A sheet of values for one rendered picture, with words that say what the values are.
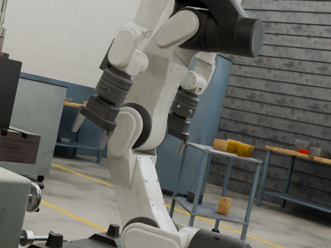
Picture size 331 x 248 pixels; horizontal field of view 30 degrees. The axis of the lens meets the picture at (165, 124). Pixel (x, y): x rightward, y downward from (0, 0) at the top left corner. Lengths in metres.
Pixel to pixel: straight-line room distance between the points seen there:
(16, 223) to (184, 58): 0.83
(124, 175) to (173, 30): 0.46
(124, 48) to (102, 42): 9.26
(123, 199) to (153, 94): 0.33
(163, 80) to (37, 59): 8.35
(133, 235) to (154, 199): 0.14
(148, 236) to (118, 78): 0.47
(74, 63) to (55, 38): 0.57
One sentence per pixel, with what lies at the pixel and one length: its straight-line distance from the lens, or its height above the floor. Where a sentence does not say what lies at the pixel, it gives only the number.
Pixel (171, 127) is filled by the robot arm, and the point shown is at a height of 1.02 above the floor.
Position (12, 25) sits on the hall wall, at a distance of 9.90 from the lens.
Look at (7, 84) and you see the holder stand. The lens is 1.72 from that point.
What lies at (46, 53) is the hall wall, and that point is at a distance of 10.26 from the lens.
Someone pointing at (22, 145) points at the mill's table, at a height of 0.91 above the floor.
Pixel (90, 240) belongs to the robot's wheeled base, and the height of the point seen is 0.59.
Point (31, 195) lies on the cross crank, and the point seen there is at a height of 0.65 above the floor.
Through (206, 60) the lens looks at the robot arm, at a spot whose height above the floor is 1.27.
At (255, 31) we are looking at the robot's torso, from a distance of 1.80.
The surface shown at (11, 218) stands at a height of 0.60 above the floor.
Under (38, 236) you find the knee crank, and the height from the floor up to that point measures 0.53.
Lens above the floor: 1.08
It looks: 1 degrees down
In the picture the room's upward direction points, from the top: 12 degrees clockwise
